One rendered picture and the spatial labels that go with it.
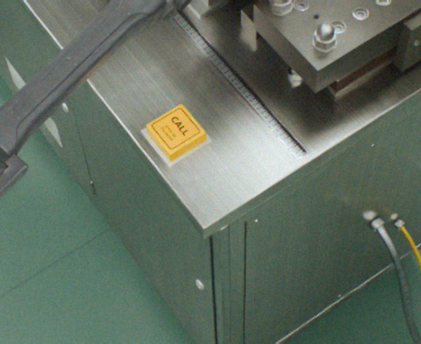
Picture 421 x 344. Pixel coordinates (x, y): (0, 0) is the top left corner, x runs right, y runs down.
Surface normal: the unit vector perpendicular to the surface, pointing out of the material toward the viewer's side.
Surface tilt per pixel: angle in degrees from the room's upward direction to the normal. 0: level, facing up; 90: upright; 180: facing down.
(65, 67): 20
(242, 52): 0
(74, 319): 0
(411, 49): 90
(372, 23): 0
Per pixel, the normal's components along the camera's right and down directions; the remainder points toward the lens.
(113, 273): -0.07, -0.52
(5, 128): 0.19, -0.32
